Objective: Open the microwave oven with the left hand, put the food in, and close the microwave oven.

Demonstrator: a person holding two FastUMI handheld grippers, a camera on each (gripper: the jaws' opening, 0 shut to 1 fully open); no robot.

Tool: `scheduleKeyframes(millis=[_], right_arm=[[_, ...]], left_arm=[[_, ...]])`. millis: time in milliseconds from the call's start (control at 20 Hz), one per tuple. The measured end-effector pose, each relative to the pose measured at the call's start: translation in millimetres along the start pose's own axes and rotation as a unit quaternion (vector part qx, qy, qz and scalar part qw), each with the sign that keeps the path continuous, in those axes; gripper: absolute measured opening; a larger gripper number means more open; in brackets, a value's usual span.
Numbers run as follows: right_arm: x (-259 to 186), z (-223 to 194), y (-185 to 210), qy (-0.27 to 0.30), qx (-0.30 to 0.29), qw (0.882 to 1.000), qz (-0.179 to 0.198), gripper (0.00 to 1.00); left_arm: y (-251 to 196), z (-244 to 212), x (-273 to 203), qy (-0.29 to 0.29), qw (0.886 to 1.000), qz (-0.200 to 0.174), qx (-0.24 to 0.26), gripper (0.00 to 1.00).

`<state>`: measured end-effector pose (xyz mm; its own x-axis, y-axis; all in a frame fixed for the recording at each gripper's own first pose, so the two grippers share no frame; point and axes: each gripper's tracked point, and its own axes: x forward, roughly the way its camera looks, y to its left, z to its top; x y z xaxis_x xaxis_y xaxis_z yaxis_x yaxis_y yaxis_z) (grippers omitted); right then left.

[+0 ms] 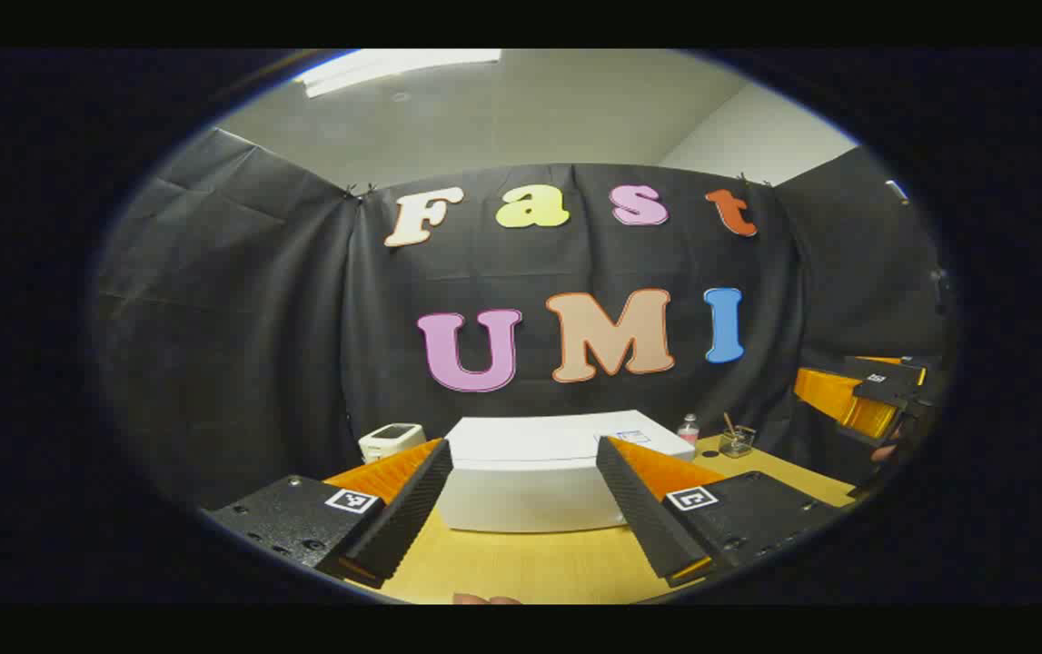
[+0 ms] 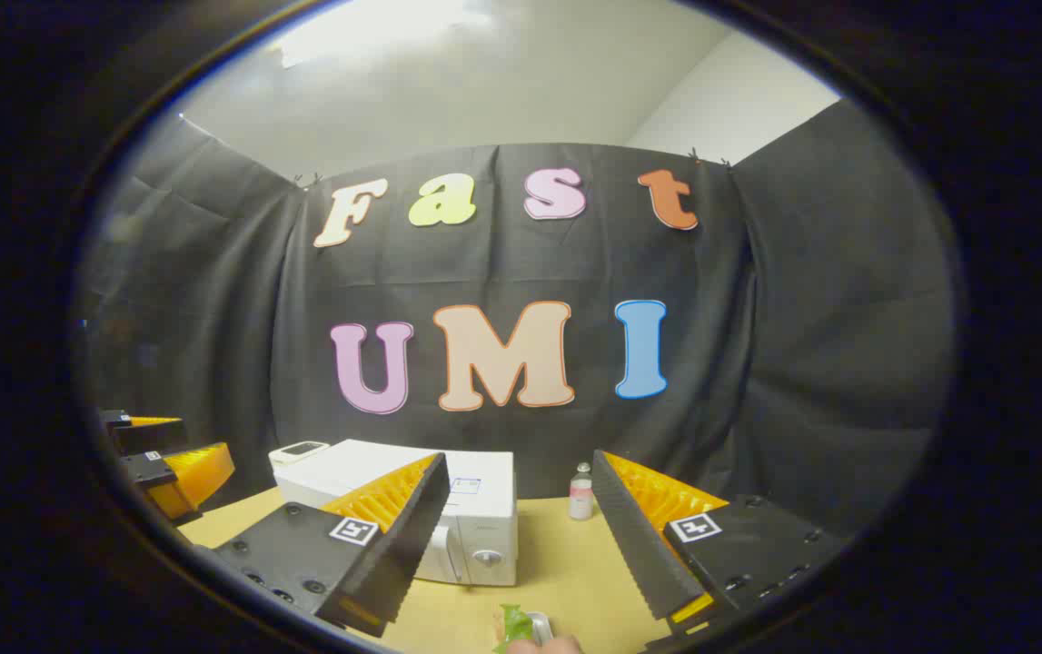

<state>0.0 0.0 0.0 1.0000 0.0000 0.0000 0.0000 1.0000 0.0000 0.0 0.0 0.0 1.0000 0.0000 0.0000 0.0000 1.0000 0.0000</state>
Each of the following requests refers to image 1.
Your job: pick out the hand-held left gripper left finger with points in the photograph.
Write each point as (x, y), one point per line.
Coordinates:
(411, 518)

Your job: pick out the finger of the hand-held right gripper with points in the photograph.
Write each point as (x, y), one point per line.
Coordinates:
(884, 381)

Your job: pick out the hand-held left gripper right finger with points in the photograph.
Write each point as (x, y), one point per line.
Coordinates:
(639, 509)

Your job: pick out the white microwave oven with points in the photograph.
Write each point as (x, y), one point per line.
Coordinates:
(530, 472)

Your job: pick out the white toaster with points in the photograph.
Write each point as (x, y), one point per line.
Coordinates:
(389, 440)

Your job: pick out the small pink label bottle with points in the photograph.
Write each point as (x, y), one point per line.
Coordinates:
(689, 430)

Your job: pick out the glass jar with sticks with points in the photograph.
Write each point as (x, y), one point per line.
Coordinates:
(737, 442)

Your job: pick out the black backdrop cloth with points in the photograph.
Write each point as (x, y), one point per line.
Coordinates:
(239, 318)

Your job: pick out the ceiling light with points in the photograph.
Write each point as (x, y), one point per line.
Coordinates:
(393, 68)

